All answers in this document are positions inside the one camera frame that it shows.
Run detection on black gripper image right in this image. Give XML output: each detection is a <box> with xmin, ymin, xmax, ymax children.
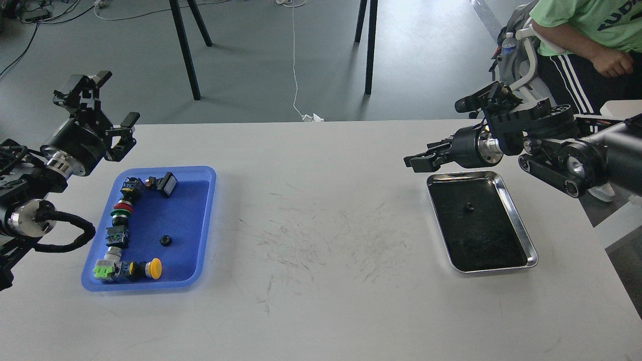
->
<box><xmin>404</xmin><ymin>125</ymin><xmax>504</xmax><ymax>173</ymax></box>

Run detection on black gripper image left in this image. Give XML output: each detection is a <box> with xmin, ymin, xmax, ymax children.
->
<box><xmin>40</xmin><ymin>71</ymin><xmax>140</xmax><ymax>176</ymax></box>

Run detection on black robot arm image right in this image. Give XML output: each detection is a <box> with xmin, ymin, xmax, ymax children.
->
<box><xmin>404</xmin><ymin>81</ymin><xmax>641</xmax><ymax>198</ymax></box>

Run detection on silver metal tray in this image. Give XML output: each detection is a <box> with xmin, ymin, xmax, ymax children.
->
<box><xmin>426</xmin><ymin>170</ymin><xmax>539</xmax><ymax>274</ymax></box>

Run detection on blue plastic tray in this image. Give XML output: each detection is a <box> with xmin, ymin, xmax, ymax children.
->
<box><xmin>81</xmin><ymin>166</ymin><xmax>216</xmax><ymax>292</ymax></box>

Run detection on black square push button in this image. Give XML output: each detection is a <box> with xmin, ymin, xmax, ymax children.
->
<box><xmin>155</xmin><ymin>171</ymin><xmax>178</xmax><ymax>198</ymax></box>

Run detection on red green push button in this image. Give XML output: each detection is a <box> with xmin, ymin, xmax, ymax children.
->
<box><xmin>110</xmin><ymin>200</ymin><xmax>133</xmax><ymax>219</ymax></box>

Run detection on white office chair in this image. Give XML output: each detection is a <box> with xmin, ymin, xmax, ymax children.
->
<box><xmin>491</xmin><ymin>18</ymin><xmax>557</xmax><ymax>109</ymax></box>

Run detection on grey backpack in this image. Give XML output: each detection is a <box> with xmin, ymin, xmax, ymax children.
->
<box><xmin>489</xmin><ymin>1</ymin><xmax>539</xmax><ymax>100</ymax></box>

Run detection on black green contact block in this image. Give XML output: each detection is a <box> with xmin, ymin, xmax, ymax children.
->
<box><xmin>105</xmin><ymin>225</ymin><xmax>130</xmax><ymax>249</ymax></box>

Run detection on plastic water bottle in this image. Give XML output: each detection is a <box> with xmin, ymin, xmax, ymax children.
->
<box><xmin>501</xmin><ymin>32</ymin><xmax>518</xmax><ymax>56</ymax></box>

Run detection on black table legs left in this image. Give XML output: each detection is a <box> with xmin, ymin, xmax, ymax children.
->
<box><xmin>168</xmin><ymin>1</ymin><xmax>213</xmax><ymax>101</ymax></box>

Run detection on black table legs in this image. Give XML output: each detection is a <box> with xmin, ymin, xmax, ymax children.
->
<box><xmin>354</xmin><ymin>0</ymin><xmax>378</xmax><ymax>96</ymax></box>
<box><xmin>168</xmin><ymin>1</ymin><xmax>213</xmax><ymax>101</ymax></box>

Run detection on yellow mushroom push button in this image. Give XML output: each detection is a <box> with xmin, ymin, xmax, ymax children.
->
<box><xmin>143</xmin><ymin>258</ymin><xmax>163</xmax><ymax>280</ymax></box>

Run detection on black table legs right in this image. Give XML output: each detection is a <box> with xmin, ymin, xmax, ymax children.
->
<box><xmin>354</xmin><ymin>0</ymin><xmax>378</xmax><ymax>96</ymax></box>

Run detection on white side table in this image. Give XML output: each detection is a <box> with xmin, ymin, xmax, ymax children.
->
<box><xmin>600</xmin><ymin>100</ymin><xmax>641</xmax><ymax>120</ymax></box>

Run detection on person in green shirt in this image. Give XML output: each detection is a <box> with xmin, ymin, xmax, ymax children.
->
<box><xmin>530</xmin><ymin>1</ymin><xmax>641</xmax><ymax>115</ymax></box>

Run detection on black blue yellow switch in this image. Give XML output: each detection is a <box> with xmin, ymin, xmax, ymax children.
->
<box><xmin>120</xmin><ymin>177</ymin><xmax>145</xmax><ymax>204</ymax></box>

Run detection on black braided cable left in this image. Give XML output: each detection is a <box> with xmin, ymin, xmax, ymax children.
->
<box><xmin>33</xmin><ymin>211</ymin><xmax>97</xmax><ymax>253</ymax></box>

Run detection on floor cables and power strip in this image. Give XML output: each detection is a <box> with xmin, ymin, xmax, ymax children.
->
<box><xmin>0</xmin><ymin>0</ymin><xmax>108</xmax><ymax>76</ymax></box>

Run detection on white cable on floor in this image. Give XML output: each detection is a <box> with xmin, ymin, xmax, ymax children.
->
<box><xmin>273</xmin><ymin>0</ymin><xmax>324</xmax><ymax>122</ymax></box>

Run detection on green block switch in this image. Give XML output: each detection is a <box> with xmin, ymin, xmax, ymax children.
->
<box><xmin>92</xmin><ymin>265</ymin><xmax>115</xmax><ymax>282</ymax></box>

